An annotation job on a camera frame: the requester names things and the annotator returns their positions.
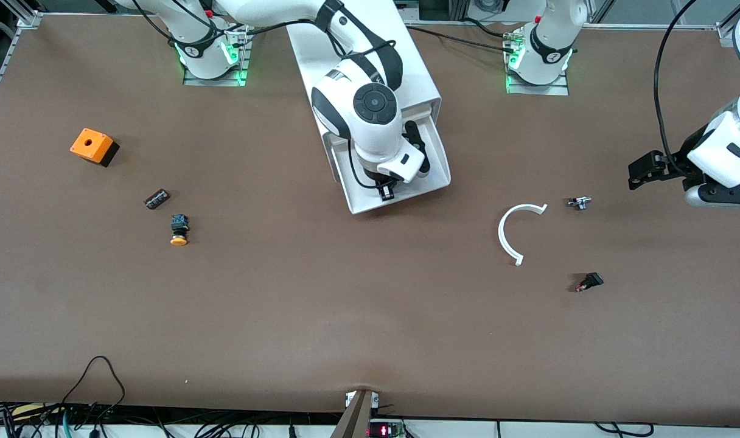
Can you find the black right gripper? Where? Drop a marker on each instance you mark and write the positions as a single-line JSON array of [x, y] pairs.
[[386, 191]]

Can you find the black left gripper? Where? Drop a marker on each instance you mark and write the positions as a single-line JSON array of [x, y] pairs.
[[676, 163]]

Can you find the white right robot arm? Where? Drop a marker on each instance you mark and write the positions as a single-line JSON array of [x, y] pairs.
[[376, 134]]

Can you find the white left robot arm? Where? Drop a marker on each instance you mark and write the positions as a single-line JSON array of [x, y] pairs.
[[552, 36]]

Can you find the yellow mushroom push button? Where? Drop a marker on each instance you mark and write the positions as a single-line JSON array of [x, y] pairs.
[[179, 240]]

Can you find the white curved plastic strip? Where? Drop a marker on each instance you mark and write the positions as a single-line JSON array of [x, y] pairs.
[[501, 234]]

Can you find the aluminium corner profile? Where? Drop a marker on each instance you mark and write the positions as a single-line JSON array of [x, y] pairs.
[[724, 33]]

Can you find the small black terminal block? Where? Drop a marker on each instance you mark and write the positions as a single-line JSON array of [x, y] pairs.
[[157, 199]]

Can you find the device with red display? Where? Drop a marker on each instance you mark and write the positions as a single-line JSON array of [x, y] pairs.
[[385, 431]]

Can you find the black rocker switch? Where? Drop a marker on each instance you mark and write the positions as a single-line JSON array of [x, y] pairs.
[[592, 280]]

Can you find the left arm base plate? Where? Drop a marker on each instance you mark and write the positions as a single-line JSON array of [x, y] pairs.
[[537, 90]]

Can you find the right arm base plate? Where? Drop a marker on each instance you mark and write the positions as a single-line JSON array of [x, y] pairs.
[[215, 81]]

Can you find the white pole clamp bracket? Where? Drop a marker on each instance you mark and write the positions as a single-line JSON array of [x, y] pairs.
[[375, 399]]

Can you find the brown camera mount pole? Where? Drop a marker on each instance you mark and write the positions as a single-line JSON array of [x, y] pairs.
[[355, 420]]

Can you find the orange button enclosure box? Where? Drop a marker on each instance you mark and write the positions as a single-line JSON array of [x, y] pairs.
[[90, 145]]

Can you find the aluminium table edge rail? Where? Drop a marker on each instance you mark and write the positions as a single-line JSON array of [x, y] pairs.
[[5, 64]]

